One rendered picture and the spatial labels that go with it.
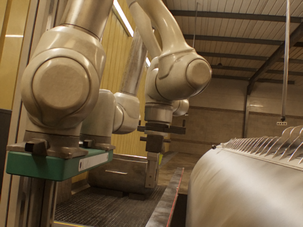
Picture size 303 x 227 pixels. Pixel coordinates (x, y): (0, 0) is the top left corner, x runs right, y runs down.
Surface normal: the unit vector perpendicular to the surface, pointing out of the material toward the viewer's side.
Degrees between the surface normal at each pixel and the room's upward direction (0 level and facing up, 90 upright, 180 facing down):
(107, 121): 91
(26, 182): 90
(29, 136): 85
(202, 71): 98
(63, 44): 73
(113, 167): 90
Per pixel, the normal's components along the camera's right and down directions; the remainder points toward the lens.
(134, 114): 0.85, 0.17
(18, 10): 0.98, 0.10
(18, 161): -0.06, -0.08
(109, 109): 0.78, -0.01
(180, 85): -0.62, 0.55
